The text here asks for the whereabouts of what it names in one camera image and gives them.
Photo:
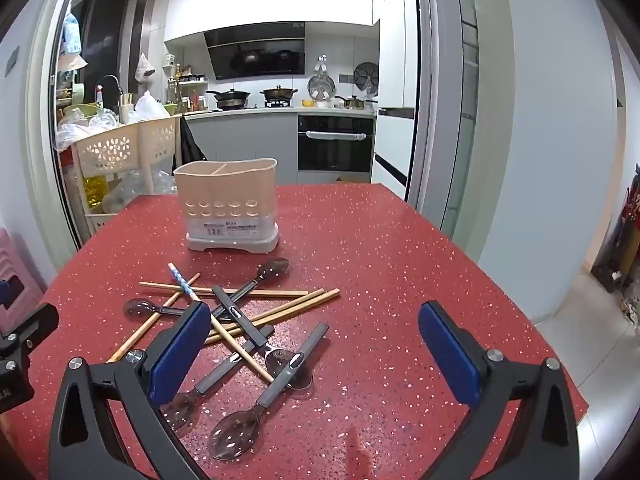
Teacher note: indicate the hanging blue white packet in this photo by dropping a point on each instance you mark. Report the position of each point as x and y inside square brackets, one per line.
[71, 35]

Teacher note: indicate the round black sectioned pan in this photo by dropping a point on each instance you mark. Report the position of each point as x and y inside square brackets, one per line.
[365, 75]

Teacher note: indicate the black built-in oven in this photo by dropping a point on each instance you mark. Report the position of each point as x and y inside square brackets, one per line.
[335, 155]

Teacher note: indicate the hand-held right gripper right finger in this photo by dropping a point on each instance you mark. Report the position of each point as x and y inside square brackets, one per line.
[447, 355]

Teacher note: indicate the black kitchen faucet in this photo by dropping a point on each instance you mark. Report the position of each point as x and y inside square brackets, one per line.
[121, 97]

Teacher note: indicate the hanging white bag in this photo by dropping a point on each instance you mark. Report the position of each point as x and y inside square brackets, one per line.
[144, 67]

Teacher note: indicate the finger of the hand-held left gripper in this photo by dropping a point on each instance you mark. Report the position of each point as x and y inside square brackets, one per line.
[37, 319]
[4, 292]

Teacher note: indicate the white refrigerator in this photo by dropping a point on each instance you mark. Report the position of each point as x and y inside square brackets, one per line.
[395, 60]

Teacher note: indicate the grey sliding door frame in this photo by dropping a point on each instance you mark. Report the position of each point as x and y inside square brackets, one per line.
[440, 110]
[47, 135]

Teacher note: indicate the clear plastic bag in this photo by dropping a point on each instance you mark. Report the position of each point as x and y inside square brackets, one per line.
[140, 187]

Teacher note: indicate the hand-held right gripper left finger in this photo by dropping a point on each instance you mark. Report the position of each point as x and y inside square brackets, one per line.
[182, 355]

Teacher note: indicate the white upper cabinet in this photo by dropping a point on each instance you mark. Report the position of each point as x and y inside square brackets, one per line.
[260, 2]

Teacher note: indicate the blue patterned wooden chopstick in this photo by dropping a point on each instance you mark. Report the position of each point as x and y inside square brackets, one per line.
[180, 280]

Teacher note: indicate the black range hood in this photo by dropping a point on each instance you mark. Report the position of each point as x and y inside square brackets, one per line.
[255, 57]

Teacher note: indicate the green bowl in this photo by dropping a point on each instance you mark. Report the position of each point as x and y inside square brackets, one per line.
[82, 110]

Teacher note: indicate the round metal steamer rack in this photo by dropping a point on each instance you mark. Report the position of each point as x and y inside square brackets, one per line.
[320, 85]

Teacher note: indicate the beige plastic utensil holder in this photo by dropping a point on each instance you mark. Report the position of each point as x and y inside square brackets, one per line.
[225, 195]

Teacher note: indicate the white plastic bag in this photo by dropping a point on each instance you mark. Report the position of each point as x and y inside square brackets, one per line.
[150, 107]

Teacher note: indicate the crumpled clear plastic bags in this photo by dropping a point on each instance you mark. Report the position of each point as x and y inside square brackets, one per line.
[75, 130]

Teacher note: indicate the black wok with lid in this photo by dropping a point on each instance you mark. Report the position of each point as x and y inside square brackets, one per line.
[232, 96]
[279, 94]

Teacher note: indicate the plain wooden chopstick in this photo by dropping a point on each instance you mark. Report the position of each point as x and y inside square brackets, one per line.
[155, 285]
[280, 308]
[310, 302]

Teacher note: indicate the pile of household clutter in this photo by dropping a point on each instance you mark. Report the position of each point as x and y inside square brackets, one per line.
[630, 220]

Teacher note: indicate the yellow bowl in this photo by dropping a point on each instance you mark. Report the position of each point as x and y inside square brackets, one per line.
[308, 103]

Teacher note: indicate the small steel pot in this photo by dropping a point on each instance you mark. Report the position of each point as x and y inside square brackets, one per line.
[355, 104]

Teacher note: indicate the spice rack with bottles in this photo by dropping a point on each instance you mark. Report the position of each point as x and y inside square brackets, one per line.
[187, 95]

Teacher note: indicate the wooden utensils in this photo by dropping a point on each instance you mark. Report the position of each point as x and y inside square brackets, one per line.
[130, 341]

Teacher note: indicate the black hanging cloth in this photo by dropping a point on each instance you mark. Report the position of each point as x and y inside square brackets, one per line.
[189, 142]

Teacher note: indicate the beige plastic basket rack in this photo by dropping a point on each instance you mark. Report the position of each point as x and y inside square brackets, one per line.
[150, 140]

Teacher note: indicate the grey lower cabinet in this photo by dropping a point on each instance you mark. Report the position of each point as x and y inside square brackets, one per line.
[240, 140]

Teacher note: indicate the pink plastic stool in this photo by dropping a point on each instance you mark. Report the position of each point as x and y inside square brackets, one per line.
[15, 265]

